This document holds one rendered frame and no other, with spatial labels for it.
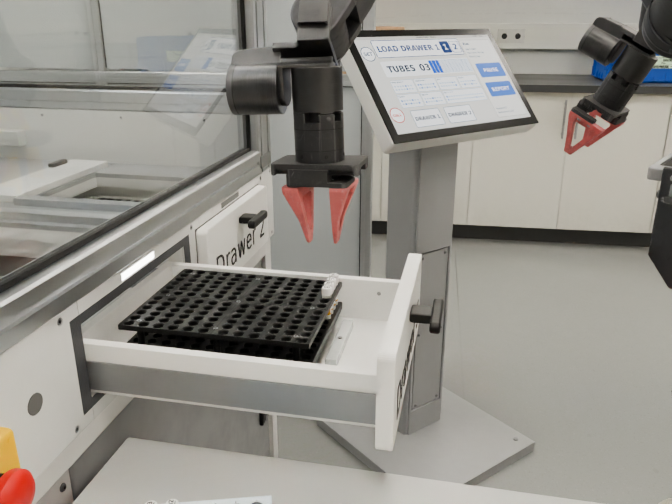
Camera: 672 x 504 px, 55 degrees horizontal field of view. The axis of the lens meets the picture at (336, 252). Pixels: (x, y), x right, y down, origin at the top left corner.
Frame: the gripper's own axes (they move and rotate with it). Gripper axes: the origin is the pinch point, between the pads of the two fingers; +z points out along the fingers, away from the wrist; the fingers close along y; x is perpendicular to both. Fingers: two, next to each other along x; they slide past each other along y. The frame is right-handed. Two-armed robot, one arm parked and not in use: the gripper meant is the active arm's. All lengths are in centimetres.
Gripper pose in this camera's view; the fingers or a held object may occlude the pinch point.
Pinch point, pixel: (322, 235)
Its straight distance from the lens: 77.2
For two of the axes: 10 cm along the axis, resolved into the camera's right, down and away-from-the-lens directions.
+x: 2.4, -3.0, 9.2
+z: 0.3, 9.5, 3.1
